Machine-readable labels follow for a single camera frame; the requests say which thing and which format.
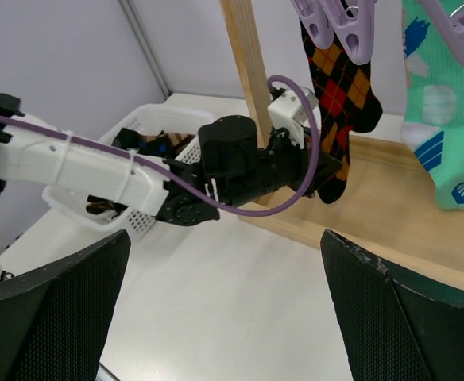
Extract mint green sport sock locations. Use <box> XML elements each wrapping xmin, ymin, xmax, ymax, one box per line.
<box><xmin>400</xmin><ymin>1</ymin><xmax>464</xmax><ymax>210</ymax></box>

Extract purple round clip hanger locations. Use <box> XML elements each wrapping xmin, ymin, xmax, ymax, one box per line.
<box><xmin>289</xmin><ymin>0</ymin><xmax>464</xmax><ymax>71</ymax></box>

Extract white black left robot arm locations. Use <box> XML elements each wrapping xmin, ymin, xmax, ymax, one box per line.
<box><xmin>0</xmin><ymin>93</ymin><xmax>342</xmax><ymax>281</ymax></box>

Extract wooden hanging rack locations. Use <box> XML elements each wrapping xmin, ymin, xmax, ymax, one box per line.
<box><xmin>218</xmin><ymin>0</ymin><xmax>464</xmax><ymax>306</ymax></box>

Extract white plastic laundry basket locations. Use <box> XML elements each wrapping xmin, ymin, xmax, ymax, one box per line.
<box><xmin>42</xmin><ymin>104</ymin><xmax>215</xmax><ymax>241</ymax></box>

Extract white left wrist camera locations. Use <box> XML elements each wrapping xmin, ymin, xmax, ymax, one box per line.
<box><xmin>268</xmin><ymin>89</ymin><xmax>309</xmax><ymax>144</ymax></box>

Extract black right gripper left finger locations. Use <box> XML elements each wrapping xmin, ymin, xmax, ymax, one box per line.
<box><xmin>0</xmin><ymin>230</ymin><xmax>131</xmax><ymax>380</ymax></box>

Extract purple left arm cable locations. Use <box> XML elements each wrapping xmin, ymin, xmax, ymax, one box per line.
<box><xmin>0</xmin><ymin>75</ymin><xmax>321</xmax><ymax>217</ymax></box>

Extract brown tan argyle sock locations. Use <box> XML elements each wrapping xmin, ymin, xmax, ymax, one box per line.
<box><xmin>85</xmin><ymin>195</ymin><xmax>127</xmax><ymax>219</ymax></box>

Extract red yellow black argyle sock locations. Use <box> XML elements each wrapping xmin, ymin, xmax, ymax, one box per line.
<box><xmin>300</xmin><ymin>26</ymin><xmax>383</xmax><ymax>204</ymax></box>

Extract black sport sock grey patches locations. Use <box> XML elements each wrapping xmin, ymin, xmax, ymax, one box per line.
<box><xmin>111</xmin><ymin>128</ymin><xmax>195</xmax><ymax>159</ymax></box>

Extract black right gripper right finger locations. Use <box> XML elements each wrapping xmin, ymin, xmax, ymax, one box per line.
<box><xmin>320</xmin><ymin>229</ymin><xmax>464</xmax><ymax>380</ymax></box>

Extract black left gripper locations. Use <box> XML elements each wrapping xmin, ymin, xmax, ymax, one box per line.
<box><xmin>259</xmin><ymin>127</ymin><xmax>343</xmax><ymax>198</ymax></box>

